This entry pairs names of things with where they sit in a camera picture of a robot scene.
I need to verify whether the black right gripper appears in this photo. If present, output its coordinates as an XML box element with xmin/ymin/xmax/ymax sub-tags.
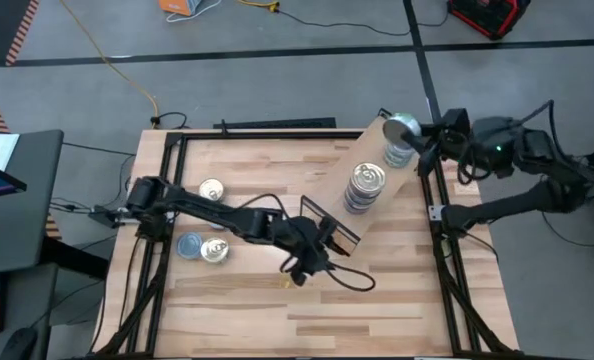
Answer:
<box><xmin>401</xmin><ymin>122</ymin><xmax>476</xmax><ymax>176</ymax></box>

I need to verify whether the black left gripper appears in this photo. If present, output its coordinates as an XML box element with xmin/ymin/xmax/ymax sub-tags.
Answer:
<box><xmin>282</xmin><ymin>215</ymin><xmax>342</xmax><ymax>287</ymax></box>

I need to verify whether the black power strip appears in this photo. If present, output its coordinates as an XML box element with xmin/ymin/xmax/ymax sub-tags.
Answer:
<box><xmin>212</xmin><ymin>117</ymin><xmax>338</xmax><ymax>131</ymax></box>

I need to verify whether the red and black equipment case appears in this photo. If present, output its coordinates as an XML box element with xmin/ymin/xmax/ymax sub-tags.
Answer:
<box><xmin>446</xmin><ymin>0</ymin><xmax>532</xmax><ymax>41</ymax></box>

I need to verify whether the black desk crossbar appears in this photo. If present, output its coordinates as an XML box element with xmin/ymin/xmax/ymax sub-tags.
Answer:
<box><xmin>39</xmin><ymin>234</ymin><xmax>111</xmax><ymax>281</ymax></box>

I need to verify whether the orange box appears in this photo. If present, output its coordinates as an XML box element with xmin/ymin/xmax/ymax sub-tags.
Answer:
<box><xmin>157</xmin><ymin>0</ymin><xmax>203</xmax><ymax>17</ymax></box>

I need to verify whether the dark grey desk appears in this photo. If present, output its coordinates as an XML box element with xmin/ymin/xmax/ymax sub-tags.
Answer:
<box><xmin>0</xmin><ymin>128</ymin><xmax>66</xmax><ymax>276</ymax></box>

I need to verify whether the black computer mouse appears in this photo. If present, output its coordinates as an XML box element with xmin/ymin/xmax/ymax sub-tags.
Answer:
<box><xmin>0</xmin><ymin>325</ymin><xmax>39</xmax><ymax>360</ymax></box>

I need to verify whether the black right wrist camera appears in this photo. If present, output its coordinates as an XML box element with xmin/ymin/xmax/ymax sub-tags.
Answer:
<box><xmin>441</xmin><ymin>107</ymin><xmax>472</xmax><ymax>137</ymax></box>

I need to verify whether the wooden shelf black metal frame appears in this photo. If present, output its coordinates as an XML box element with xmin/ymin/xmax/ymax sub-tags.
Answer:
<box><xmin>296</xmin><ymin>107</ymin><xmax>431</xmax><ymax>257</ymax></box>

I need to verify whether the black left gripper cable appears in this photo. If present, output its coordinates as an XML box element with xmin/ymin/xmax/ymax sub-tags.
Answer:
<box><xmin>324</xmin><ymin>259</ymin><xmax>377</xmax><ymax>293</ymax></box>

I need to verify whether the black aluminium table frame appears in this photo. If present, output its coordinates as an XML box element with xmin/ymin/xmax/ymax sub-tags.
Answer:
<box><xmin>92</xmin><ymin>128</ymin><xmax>518</xmax><ymax>360</ymax></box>

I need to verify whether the yellow cable plug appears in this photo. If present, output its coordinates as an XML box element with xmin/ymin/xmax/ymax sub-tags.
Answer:
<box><xmin>236</xmin><ymin>0</ymin><xmax>282</xmax><ymax>14</ymax></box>

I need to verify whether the black floor cable with plug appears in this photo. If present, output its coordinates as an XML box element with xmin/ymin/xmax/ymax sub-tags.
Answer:
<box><xmin>149</xmin><ymin>110</ymin><xmax>191</xmax><ymax>130</ymax></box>

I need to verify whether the thin black cable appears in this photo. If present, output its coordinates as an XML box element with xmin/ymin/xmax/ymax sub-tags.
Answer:
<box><xmin>61</xmin><ymin>142</ymin><xmax>137</xmax><ymax>176</ymax></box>

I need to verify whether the yellow floor cable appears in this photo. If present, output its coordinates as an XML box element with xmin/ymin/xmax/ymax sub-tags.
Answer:
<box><xmin>59</xmin><ymin>0</ymin><xmax>161</xmax><ymax>126</ymax></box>

